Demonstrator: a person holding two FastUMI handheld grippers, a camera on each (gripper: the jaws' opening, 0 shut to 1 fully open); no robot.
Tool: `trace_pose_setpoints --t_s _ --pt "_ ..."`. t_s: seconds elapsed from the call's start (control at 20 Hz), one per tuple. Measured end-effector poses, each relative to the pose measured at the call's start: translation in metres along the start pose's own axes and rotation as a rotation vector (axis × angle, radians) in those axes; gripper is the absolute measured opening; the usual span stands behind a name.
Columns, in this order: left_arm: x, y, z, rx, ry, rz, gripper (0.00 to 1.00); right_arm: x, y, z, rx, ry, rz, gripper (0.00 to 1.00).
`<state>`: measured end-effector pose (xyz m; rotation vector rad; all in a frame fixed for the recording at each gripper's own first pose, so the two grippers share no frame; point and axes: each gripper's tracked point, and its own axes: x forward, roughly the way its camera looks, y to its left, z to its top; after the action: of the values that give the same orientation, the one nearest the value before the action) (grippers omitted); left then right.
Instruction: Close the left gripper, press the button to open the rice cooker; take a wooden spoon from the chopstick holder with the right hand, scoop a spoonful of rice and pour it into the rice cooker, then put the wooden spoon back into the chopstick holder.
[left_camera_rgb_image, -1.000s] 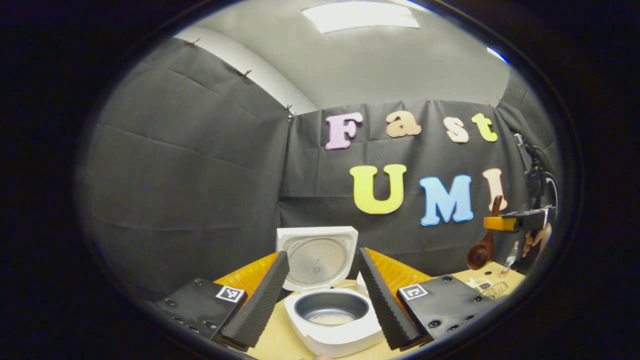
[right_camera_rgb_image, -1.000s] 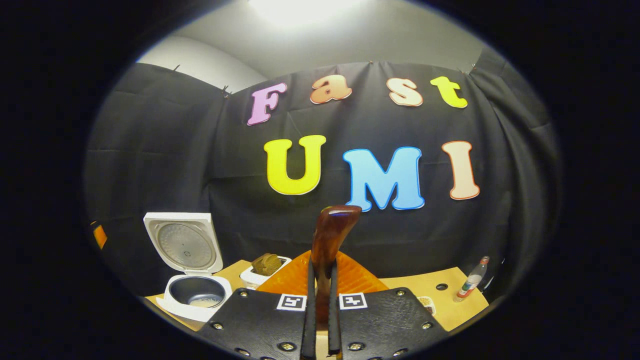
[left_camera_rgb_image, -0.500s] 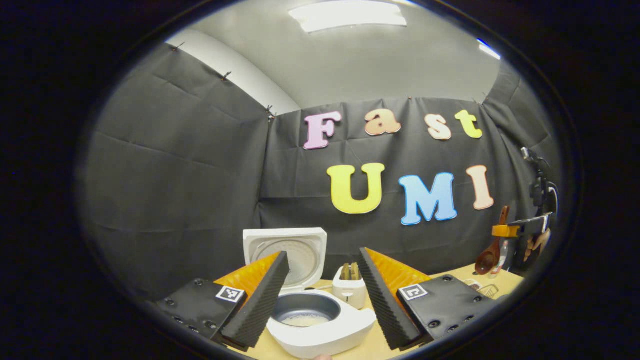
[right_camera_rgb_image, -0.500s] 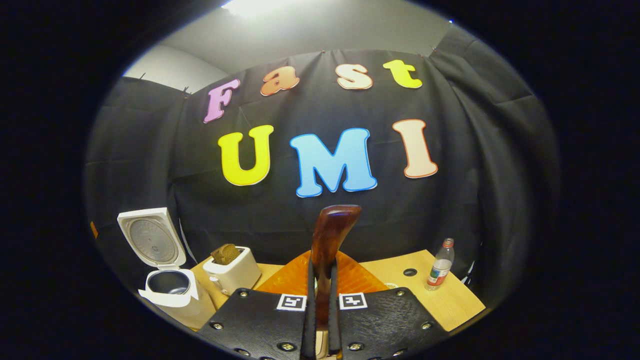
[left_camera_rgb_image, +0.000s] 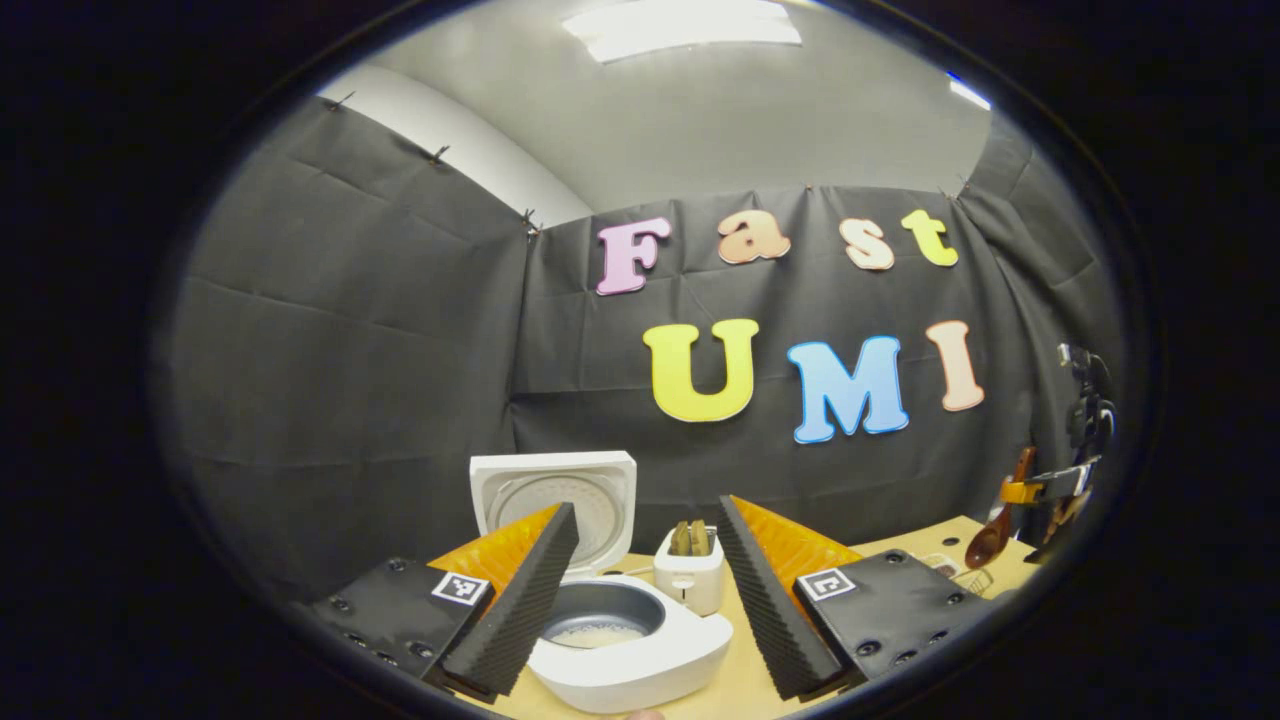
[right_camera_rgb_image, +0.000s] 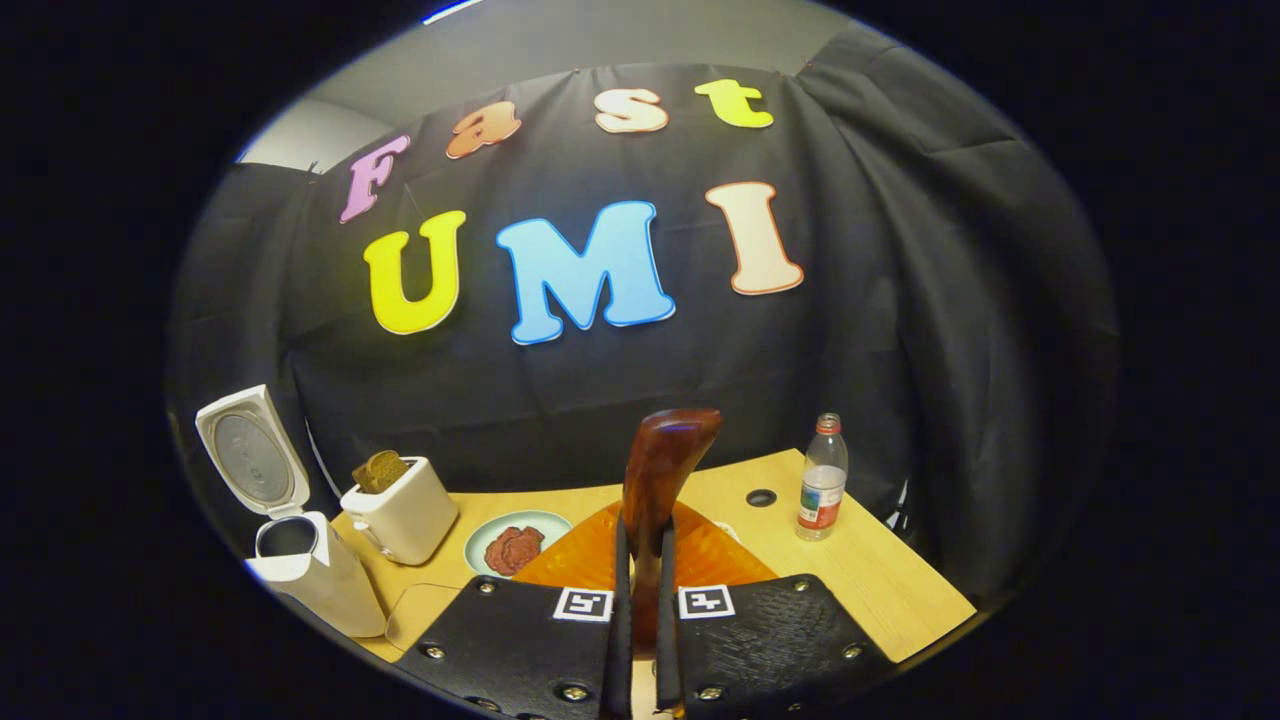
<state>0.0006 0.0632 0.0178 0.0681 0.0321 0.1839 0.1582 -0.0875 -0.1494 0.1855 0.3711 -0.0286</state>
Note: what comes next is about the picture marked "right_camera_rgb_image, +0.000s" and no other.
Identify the cream box of rice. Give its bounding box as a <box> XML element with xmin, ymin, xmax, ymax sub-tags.
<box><xmin>385</xmin><ymin>583</ymin><xmax>463</xmax><ymax>651</ymax></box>

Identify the white rice cooker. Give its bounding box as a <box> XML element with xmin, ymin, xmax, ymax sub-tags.
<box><xmin>195</xmin><ymin>385</ymin><xmax>388</xmax><ymax>639</ymax></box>

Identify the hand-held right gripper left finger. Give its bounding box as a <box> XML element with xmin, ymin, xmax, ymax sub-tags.
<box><xmin>395</xmin><ymin>500</ymin><xmax>633</xmax><ymax>720</ymax></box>

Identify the black backdrop cloth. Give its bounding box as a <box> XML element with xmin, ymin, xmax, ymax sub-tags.
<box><xmin>165</xmin><ymin>25</ymin><xmax>1121</xmax><ymax>601</ymax></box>

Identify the clear plastic water bottle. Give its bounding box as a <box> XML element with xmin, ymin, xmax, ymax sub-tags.
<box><xmin>796</xmin><ymin>413</ymin><xmax>849</xmax><ymax>542</ymax></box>

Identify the light green plate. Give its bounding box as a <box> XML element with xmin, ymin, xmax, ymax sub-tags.
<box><xmin>464</xmin><ymin>510</ymin><xmax>574</xmax><ymax>579</ymax></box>

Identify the white toaster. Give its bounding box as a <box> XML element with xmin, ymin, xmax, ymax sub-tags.
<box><xmin>340</xmin><ymin>456</ymin><xmax>460</xmax><ymax>567</ymax></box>

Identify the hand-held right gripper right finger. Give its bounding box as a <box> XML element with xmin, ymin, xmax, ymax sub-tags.
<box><xmin>655</xmin><ymin>500</ymin><xmax>896</xmax><ymax>720</ymax></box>

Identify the brown bread slice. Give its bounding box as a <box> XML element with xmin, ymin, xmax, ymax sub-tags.
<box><xmin>352</xmin><ymin>450</ymin><xmax>411</xmax><ymax>495</ymax></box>

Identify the brown wooden spoon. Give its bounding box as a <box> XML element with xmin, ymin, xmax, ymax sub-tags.
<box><xmin>622</xmin><ymin>407</ymin><xmax>723</xmax><ymax>651</ymax></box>

